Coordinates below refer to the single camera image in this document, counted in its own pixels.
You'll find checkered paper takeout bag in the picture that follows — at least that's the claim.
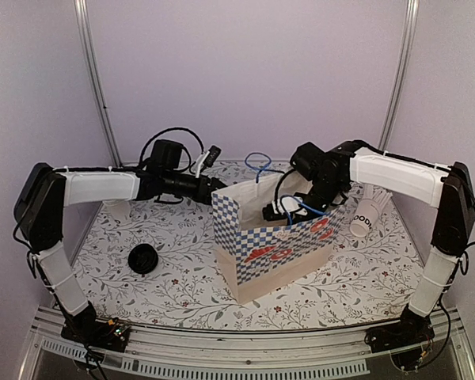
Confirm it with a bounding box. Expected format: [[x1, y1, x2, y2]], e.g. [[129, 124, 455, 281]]
[[211, 171, 346, 304]]

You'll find stack of white paper cups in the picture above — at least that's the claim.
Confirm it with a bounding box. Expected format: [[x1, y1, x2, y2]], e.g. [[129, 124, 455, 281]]
[[103, 199, 131, 223]]

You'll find stack of black cup lids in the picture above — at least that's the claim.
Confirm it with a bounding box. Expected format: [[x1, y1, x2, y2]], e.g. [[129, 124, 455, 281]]
[[127, 243, 159, 275]]

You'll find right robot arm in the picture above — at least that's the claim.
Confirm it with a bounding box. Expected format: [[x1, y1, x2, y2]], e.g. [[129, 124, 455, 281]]
[[290, 140, 475, 345]]

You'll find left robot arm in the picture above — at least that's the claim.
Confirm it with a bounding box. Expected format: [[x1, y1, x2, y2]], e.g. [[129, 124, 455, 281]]
[[13, 133, 225, 344]]

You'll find floral patterned table mat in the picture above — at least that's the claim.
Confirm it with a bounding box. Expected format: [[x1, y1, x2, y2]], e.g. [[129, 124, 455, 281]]
[[74, 200, 422, 331]]

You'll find white cup holding straws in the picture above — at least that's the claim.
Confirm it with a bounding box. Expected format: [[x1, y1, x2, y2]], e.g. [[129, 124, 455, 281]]
[[349, 199, 381, 238]]

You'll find bundle of white wrapped straws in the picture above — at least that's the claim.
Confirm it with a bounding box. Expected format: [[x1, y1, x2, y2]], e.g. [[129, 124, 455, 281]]
[[363, 184, 393, 209]]

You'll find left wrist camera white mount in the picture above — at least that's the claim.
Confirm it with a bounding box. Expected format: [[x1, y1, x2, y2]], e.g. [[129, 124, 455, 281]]
[[193, 145, 222, 178]]

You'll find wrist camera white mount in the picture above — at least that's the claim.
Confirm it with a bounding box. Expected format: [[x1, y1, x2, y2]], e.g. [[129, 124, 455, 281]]
[[193, 145, 222, 178], [262, 193, 308, 222]]

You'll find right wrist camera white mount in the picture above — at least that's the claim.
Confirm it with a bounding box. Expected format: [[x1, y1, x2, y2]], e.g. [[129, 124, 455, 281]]
[[262, 193, 308, 222]]

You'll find grey slotted cable duct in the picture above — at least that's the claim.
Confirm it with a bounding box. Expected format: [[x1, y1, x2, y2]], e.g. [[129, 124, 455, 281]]
[[39, 338, 371, 377]]

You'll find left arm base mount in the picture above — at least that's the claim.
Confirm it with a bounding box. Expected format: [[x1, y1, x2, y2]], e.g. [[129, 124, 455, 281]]
[[61, 317, 130, 352]]

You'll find left aluminium frame post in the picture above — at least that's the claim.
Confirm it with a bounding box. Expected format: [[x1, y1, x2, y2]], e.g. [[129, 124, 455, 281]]
[[74, 0, 123, 166]]

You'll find aluminium frame post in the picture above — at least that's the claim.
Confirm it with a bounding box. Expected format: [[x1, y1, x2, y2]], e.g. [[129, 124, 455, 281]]
[[378, 0, 420, 150], [74, 0, 123, 166]]

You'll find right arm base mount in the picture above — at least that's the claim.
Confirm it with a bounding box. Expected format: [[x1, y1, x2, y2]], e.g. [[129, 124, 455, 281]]
[[364, 317, 435, 353]]

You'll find right aluminium frame post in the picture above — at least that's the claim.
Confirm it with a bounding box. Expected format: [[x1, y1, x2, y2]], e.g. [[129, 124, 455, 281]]
[[378, 0, 420, 150]]

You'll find aluminium table edge rail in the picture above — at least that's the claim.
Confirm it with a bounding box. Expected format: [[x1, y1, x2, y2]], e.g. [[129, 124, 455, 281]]
[[30, 307, 475, 379]]

